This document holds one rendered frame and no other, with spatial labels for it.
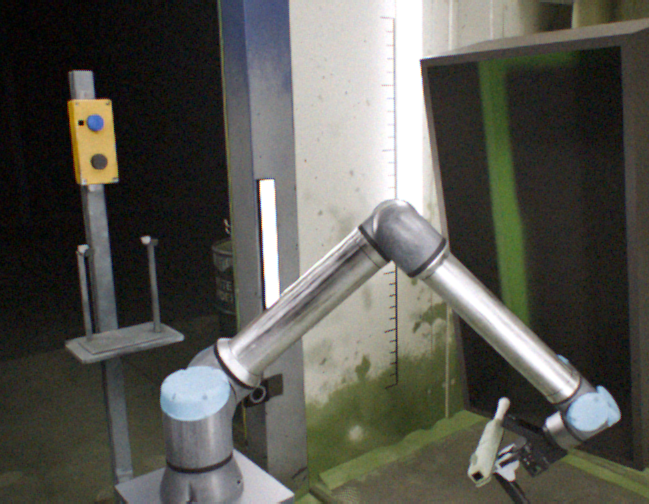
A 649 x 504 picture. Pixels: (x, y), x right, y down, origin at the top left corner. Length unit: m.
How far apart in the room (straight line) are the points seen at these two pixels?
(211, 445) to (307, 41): 1.45
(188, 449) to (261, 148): 1.13
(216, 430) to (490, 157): 1.32
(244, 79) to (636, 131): 1.22
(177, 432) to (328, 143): 1.31
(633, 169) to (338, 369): 1.40
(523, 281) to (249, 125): 1.11
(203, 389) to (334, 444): 1.34
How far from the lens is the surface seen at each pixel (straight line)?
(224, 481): 1.52
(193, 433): 1.45
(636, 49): 1.68
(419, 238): 1.36
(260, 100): 2.24
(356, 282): 1.51
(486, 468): 1.78
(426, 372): 2.97
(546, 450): 1.84
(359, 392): 2.72
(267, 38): 2.28
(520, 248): 2.37
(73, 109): 2.14
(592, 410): 1.56
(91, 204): 2.22
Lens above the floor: 1.47
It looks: 12 degrees down
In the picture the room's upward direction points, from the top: 2 degrees counter-clockwise
